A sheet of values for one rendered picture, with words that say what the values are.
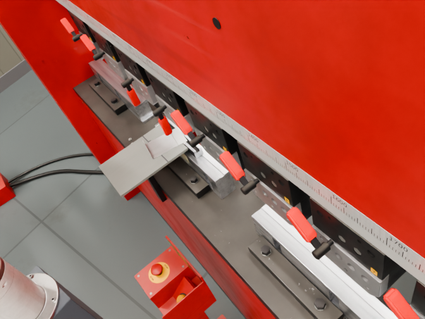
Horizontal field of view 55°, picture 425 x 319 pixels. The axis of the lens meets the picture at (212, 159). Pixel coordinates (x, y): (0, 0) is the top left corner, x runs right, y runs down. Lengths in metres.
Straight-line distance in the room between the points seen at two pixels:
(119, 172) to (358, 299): 0.81
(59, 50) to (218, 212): 1.15
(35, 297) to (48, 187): 1.99
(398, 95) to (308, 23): 0.12
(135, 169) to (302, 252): 0.60
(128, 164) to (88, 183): 1.57
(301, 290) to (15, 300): 0.70
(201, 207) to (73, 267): 1.40
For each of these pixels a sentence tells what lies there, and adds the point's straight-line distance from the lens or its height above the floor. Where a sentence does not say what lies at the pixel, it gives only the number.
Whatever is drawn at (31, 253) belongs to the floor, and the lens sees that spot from 2.83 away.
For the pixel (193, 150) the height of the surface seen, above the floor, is 1.00.
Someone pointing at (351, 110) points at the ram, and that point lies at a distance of 0.47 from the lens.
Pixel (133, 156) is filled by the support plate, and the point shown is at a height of 1.00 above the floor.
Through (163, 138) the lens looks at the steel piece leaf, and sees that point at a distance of 1.39.
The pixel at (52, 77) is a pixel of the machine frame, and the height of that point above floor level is 0.97.
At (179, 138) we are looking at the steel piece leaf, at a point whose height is 1.00.
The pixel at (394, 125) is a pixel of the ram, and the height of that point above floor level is 1.60.
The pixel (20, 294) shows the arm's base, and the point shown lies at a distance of 1.14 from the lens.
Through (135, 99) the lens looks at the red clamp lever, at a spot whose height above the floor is 1.18.
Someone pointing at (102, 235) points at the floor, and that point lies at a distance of 2.60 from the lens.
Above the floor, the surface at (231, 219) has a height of 0.88.
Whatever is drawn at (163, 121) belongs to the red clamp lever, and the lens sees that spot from 1.13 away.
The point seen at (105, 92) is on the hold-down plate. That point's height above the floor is 0.90.
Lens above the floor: 1.91
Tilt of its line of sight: 46 degrees down
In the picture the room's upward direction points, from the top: 21 degrees counter-clockwise
